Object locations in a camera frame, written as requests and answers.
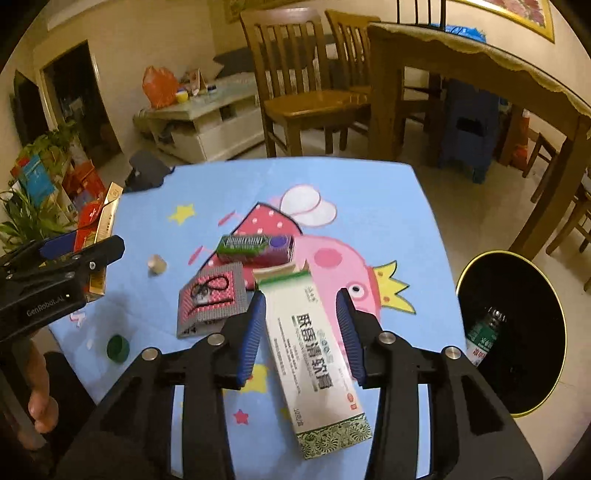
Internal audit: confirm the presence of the clear plastic water bottle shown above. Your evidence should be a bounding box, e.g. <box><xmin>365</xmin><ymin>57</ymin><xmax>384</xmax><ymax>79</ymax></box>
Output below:
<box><xmin>466</xmin><ymin>307</ymin><xmax>506</xmax><ymax>367</ymax></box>

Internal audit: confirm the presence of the green doublemint gum tube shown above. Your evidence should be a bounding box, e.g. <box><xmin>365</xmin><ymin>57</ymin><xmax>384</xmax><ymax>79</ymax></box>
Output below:
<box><xmin>215</xmin><ymin>234</ymin><xmax>294</xmax><ymax>267</ymax></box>

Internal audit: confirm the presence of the red cigarette pack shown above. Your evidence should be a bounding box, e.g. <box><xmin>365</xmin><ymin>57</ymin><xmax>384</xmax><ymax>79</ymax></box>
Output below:
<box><xmin>74</xmin><ymin>182</ymin><xmax>123</xmax><ymax>301</ymax></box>

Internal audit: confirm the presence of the black round trash bin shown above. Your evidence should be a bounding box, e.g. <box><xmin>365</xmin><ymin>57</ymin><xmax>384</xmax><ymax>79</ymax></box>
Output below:
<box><xmin>456</xmin><ymin>250</ymin><xmax>568</xmax><ymax>418</ymax></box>

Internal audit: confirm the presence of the person's hand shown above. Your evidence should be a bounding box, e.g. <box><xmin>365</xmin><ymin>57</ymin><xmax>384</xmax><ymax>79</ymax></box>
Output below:
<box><xmin>17</xmin><ymin>338</ymin><xmax>59</xmax><ymax>434</ymax></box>

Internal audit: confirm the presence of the green potted plant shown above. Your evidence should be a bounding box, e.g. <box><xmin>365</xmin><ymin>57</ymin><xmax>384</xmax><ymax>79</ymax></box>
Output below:
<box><xmin>1</xmin><ymin>121</ymin><xmax>78</xmax><ymax>253</ymax></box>

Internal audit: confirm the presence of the blue gift box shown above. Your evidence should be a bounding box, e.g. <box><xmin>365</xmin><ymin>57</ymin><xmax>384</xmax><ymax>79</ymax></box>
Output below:
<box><xmin>18</xmin><ymin>154</ymin><xmax>55</xmax><ymax>207</ymax></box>

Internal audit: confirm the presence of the small wooden cork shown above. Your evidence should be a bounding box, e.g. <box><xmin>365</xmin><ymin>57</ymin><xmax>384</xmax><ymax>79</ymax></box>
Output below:
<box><xmin>147</xmin><ymin>254</ymin><xmax>167</xmax><ymax>276</ymax></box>

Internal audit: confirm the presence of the red gift box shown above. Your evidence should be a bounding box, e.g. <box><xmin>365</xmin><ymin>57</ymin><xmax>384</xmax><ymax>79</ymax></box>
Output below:
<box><xmin>62</xmin><ymin>160</ymin><xmax>106</xmax><ymax>211</ymax></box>

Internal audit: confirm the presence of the grey red woven pouch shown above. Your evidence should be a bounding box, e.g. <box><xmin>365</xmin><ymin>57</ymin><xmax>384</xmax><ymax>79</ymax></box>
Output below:
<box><xmin>176</xmin><ymin>263</ymin><xmax>249</xmax><ymax>338</ymax></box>

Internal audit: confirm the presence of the white coffee table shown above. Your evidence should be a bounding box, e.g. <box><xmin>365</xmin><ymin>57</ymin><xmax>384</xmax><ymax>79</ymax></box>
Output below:
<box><xmin>133</xmin><ymin>72</ymin><xmax>263</xmax><ymax>164</ymax></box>

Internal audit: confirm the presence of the orange plastic bag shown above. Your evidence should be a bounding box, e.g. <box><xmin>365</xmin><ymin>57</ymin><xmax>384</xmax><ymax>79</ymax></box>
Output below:
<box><xmin>142</xmin><ymin>66</ymin><xmax>180</xmax><ymax>109</ymax></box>

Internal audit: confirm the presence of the blue cartoon tablecloth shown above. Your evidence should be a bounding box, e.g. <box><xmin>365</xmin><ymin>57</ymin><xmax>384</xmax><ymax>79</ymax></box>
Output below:
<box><xmin>48</xmin><ymin>156</ymin><xmax>467</xmax><ymax>480</ymax></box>

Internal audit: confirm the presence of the dark sofa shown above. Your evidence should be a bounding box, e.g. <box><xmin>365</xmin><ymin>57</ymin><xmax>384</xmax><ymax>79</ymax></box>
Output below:
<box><xmin>213</xmin><ymin>47</ymin><xmax>254</xmax><ymax>79</ymax></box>

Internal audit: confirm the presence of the wooden chair with clothes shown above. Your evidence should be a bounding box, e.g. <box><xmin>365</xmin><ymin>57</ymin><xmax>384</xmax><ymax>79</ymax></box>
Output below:
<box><xmin>546</xmin><ymin>173</ymin><xmax>591</xmax><ymax>255</ymax></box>

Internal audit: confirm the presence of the front wooden chair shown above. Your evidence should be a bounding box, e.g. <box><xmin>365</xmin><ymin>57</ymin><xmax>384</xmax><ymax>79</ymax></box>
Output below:
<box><xmin>239</xmin><ymin>7</ymin><xmax>370</xmax><ymax>158</ymax></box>

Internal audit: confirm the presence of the far wooden chair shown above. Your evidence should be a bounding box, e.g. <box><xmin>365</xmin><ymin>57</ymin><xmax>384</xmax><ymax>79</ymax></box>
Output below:
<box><xmin>521</xmin><ymin>131</ymin><xmax>562</xmax><ymax>204</ymax></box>

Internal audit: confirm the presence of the blue plastic stool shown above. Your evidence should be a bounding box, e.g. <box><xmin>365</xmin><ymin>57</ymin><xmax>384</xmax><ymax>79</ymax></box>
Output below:
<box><xmin>441</xmin><ymin>79</ymin><xmax>500</xmax><ymax>184</ymax></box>

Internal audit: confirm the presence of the wooden dining table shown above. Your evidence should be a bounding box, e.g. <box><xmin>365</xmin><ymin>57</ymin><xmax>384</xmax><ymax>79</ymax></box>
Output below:
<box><xmin>368</xmin><ymin>22</ymin><xmax>590</xmax><ymax>259</ymax></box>

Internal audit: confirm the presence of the lace table cover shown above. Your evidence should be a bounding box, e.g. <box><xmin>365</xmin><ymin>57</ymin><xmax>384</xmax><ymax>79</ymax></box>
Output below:
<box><xmin>369</xmin><ymin>22</ymin><xmax>590</xmax><ymax>124</ymax></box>

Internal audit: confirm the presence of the blue plastic bag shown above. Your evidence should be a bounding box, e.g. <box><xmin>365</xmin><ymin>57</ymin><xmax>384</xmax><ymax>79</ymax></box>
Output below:
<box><xmin>433</xmin><ymin>24</ymin><xmax>487</xmax><ymax>43</ymax></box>

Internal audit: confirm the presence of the black wifi router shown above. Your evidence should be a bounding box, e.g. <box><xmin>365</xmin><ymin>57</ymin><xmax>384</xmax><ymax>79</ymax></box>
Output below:
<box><xmin>395</xmin><ymin>0</ymin><xmax>447</xmax><ymax>30</ymax></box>

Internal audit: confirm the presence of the flower painting gold frame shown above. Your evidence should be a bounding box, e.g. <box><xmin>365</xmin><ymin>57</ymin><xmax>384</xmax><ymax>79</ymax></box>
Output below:
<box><xmin>456</xmin><ymin>0</ymin><xmax>555</xmax><ymax>43</ymax></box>

